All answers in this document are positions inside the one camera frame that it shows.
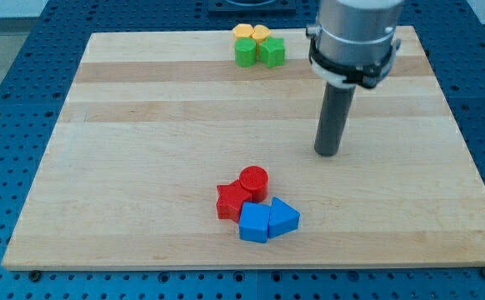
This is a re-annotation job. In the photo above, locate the wooden board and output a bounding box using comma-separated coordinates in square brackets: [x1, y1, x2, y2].
[2, 26, 485, 271]

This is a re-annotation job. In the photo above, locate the blue cube block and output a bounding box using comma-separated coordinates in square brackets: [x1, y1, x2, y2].
[238, 202, 271, 243]

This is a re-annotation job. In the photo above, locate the blue triangle block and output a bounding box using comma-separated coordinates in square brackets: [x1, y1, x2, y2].
[268, 197, 300, 238]

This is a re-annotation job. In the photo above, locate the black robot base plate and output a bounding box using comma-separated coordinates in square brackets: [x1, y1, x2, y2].
[206, 0, 297, 14]

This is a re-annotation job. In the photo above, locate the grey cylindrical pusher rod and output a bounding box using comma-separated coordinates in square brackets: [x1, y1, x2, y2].
[314, 83, 355, 157]

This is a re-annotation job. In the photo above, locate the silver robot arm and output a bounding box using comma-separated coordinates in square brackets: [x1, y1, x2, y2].
[306, 0, 404, 157]

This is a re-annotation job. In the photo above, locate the yellow hexagon block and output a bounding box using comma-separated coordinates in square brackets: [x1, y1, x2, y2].
[232, 23, 254, 41]

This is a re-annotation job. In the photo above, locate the green star block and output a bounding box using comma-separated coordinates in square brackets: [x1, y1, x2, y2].
[258, 37, 285, 68]

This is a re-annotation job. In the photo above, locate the green cylinder block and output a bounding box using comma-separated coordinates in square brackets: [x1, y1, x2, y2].
[234, 37, 257, 68]

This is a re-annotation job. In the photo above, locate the red star block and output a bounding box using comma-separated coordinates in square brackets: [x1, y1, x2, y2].
[216, 179, 252, 223]

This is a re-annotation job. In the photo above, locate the yellow heart block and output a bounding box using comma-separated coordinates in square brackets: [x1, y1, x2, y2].
[251, 24, 272, 44]

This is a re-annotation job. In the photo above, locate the red cylinder block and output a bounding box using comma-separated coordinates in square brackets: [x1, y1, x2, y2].
[239, 165, 269, 203]

